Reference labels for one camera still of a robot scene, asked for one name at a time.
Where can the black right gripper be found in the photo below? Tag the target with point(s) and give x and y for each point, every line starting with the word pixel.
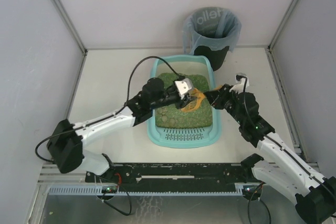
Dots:
pixel 219 98

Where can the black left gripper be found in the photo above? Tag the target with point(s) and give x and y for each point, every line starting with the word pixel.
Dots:
pixel 181 102

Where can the orange litter scoop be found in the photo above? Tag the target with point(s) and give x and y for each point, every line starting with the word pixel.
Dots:
pixel 196 99

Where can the teal cat litter box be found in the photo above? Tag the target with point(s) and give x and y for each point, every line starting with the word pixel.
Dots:
pixel 188 138

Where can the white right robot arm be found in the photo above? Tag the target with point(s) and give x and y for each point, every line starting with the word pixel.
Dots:
pixel 312 194

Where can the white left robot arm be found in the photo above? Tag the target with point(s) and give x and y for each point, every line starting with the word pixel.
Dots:
pixel 69 141

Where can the green litter pellets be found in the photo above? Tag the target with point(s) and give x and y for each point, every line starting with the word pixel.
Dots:
pixel 202 117

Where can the black trash bin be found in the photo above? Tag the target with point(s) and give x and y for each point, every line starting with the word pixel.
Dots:
pixel 216 58

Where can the blue plastic bin liner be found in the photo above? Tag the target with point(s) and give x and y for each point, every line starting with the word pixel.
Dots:
pixel 212 27

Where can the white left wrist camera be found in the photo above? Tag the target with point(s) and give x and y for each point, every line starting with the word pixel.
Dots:
pixel 184 87

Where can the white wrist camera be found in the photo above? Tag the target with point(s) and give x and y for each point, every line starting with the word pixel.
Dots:
pixel 242 82
pixel 184 87

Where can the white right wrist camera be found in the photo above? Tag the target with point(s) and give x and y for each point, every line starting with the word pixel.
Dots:
pixel 242 82

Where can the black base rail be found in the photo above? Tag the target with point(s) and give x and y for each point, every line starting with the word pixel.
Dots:
pixel 176 175

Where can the aluminium frame post right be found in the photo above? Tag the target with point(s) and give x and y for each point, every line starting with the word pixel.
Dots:
pixel 289 11

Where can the aluminium frame post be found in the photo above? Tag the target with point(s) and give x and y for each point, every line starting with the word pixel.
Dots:
pixel 69 25
pixel 289 11

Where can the aluminium frame post left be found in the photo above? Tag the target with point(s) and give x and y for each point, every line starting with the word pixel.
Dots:
pixel 69 25

